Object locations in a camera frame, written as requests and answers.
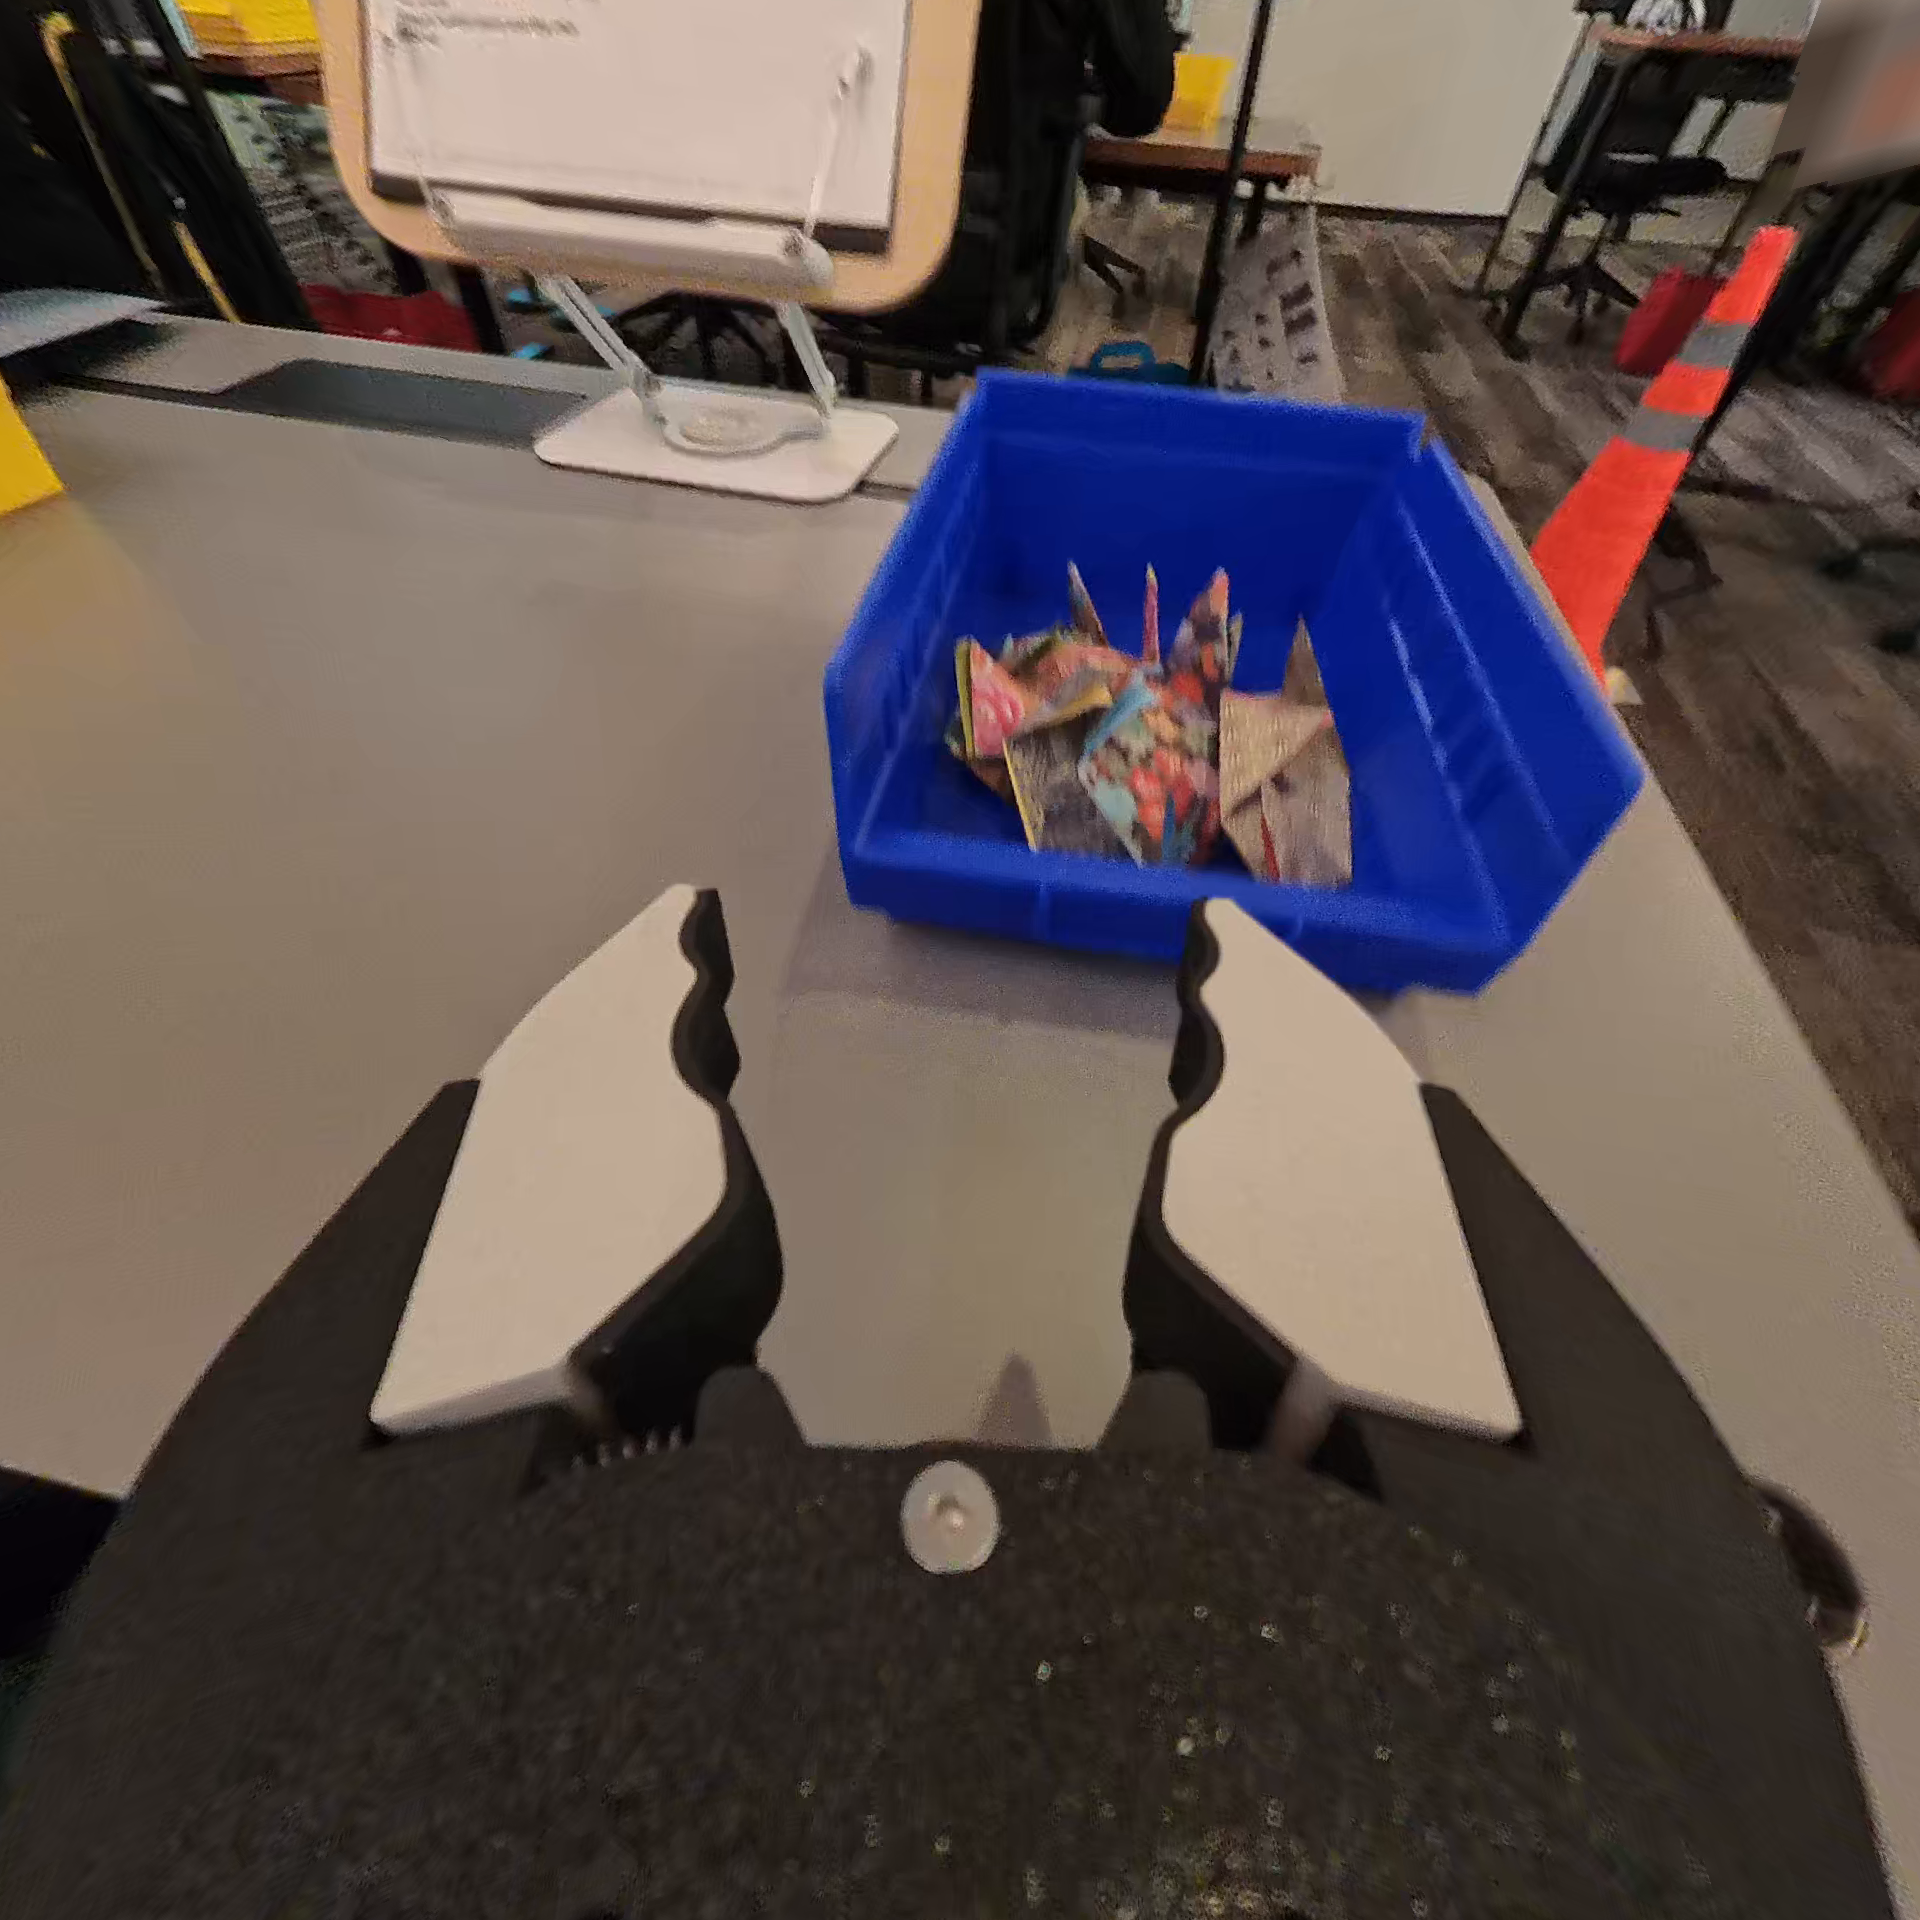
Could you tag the brown desk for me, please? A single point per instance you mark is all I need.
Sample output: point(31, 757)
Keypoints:
point(1200, 148)

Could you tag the grey yellow-edged folded paper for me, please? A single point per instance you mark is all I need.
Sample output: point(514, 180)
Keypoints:
point(1060, 796)

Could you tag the black pole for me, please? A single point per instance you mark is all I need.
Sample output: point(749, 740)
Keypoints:
point(1237, 148)

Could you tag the gold patterned origami paper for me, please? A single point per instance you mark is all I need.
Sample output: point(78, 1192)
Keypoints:
point(1284, 780)

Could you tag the black metal frame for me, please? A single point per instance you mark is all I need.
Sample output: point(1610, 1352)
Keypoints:
point(135, 165)

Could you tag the pink floral folded paper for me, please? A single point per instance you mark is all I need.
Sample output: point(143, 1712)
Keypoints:
point(1014, 698)

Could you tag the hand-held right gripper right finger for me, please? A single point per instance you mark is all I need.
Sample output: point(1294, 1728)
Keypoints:
point(1320, 1200)

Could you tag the black office chair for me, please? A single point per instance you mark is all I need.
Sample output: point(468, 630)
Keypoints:
point(1635, 180)

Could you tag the grey paper sheet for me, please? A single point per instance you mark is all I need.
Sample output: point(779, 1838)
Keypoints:
point(67, 318)

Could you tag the orange traffic cone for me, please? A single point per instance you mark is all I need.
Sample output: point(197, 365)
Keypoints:
point(1635, 480)

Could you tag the grey printed sheet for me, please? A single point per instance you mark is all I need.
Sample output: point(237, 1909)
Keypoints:
point(1277, 315)

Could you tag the small yellow box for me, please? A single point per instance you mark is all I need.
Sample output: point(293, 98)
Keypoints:
point(1196, 92)

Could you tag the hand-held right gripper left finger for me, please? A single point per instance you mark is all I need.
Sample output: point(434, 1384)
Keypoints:
point(570, 1200)

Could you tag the red bag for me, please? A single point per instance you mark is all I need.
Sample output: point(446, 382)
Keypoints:
point(1664, 323)

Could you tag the white tablet stand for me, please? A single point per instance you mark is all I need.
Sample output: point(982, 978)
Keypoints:
point(720, 441)

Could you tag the colourful floral folded paper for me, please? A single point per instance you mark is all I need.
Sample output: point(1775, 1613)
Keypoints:
point(1163, 763)

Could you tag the red crate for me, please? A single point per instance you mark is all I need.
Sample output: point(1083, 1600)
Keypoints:
point(389, 318)

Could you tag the blue plastic bin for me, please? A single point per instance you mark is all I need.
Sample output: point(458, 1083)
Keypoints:
point(1500, 721)

